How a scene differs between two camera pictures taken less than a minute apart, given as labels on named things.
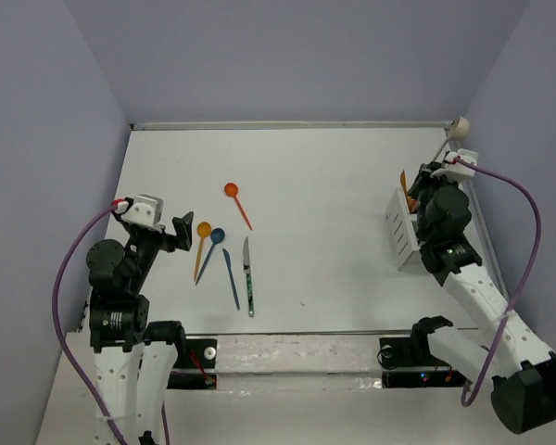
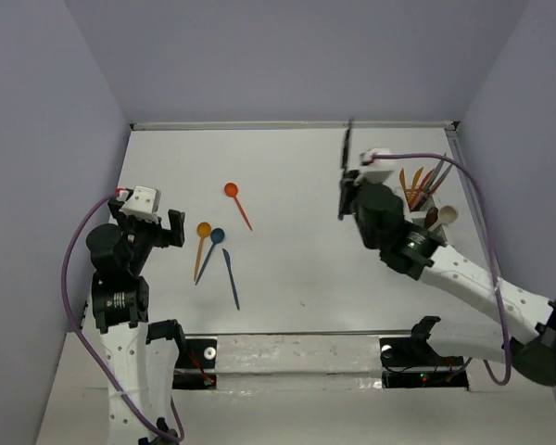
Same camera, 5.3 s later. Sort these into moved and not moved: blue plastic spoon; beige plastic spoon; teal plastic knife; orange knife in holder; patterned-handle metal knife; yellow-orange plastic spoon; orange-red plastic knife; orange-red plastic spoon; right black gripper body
Moved: beige plastic spoon; patterned-handle metal knife; right black gripper body; orange-red plastic knife
Not moved: orange-red plastic spoon; yellow-orange plastic spoon; blue plastic spoon; teal plastic knife; orange knife in holder
